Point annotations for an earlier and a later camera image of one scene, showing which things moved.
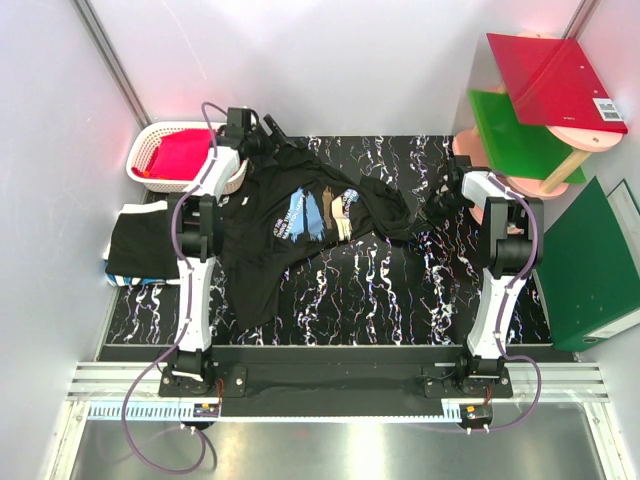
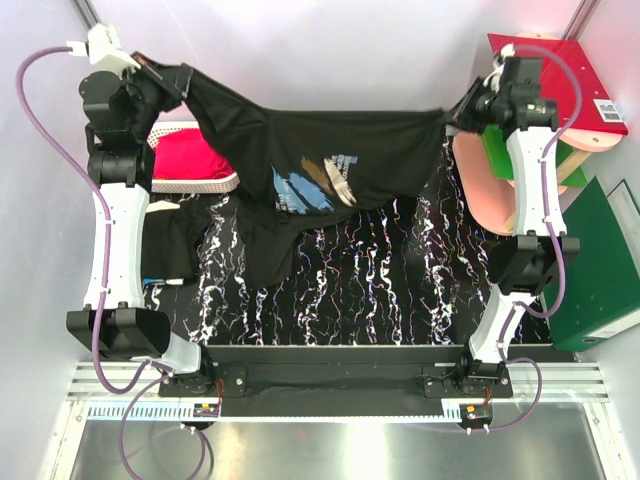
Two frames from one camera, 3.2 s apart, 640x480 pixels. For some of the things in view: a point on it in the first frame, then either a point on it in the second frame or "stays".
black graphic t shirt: (290, 204) → (285, 165)
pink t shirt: (178, 156) stays
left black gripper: (273, 142) → (171, 79)
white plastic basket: (142, 139) stays
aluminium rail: (94, 382) stays
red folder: (552, 82) stays
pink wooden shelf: (468, 147) stays
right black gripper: (432, 218) → (460, 117)
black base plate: (273, 390) stays
